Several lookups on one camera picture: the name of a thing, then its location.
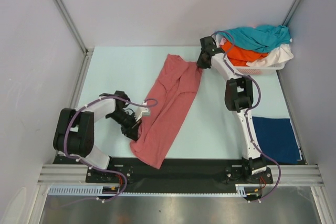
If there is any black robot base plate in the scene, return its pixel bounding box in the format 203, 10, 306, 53
54, 154, 274, 195

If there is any white plastic laundry basket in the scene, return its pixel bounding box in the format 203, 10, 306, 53
236, 63, 285, 76

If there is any pink polo shirt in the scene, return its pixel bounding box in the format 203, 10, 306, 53
130, 55, 202, 169

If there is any white slotted cable duct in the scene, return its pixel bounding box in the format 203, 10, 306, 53
48, 184, 260, 197

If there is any aluminium frame rail front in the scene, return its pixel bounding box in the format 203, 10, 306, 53
37, 164, 324, 187

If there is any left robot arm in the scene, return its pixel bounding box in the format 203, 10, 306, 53
53, 91, 150, 182

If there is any teal t shirt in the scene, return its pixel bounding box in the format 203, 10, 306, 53
214, 25, 291, 54

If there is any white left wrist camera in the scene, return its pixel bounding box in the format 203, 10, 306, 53
134, 101, 151, 121

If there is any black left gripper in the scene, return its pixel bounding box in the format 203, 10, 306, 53
107, 110, 142, 141

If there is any white t shirt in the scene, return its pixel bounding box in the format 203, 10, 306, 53
246, 44, 294, 67

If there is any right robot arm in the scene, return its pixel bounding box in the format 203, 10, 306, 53
197, 36, 267, 183

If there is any aluminium frame post left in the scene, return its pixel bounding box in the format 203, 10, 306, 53
36, 0, 90, 56

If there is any folded navy blue shirt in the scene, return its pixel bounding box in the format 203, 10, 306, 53
253, 116, 301, 165

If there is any orange t shirt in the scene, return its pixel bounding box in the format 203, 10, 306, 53
221, 41, 268, 67

